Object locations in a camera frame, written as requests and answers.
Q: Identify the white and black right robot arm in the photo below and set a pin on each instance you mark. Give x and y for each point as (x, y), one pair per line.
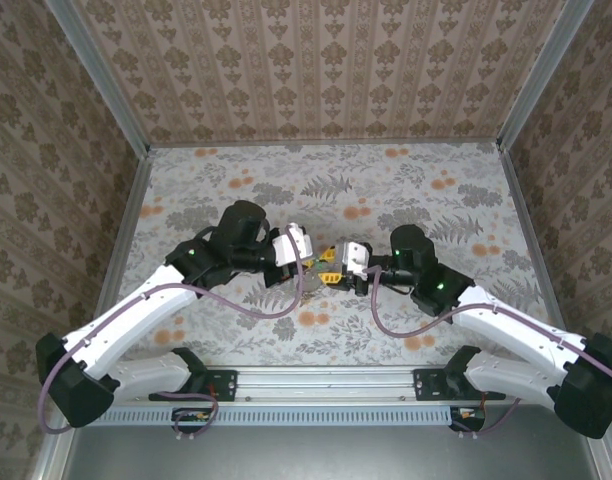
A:
(516, 325)

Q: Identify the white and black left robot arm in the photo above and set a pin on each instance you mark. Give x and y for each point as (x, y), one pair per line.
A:
(131, 325)

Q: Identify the grey metal panel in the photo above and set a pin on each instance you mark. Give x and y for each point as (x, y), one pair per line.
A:
(311, 455)

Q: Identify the aluminium mounting rail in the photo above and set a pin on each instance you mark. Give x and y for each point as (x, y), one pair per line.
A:
(326, 382)

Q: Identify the aluminium table rear rail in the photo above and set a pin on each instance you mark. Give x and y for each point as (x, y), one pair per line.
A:
(326, 144)

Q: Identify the aluminium table side rail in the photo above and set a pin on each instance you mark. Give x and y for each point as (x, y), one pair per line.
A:
(117, 250)
(533, 240)

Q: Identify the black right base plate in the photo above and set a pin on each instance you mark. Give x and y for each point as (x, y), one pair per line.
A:
(428, 382)

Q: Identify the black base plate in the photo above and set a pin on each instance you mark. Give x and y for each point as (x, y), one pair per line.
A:
(428, 382)
(226, 382)

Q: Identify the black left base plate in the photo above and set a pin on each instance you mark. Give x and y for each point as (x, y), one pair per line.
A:
(226, 382)

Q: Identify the aluminium corner post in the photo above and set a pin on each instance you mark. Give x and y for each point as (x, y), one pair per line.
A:
(101, 80)
(541, 75)

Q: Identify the aluminium frame strut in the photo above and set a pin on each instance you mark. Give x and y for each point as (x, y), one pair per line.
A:
(53, 457)
(606, 462)

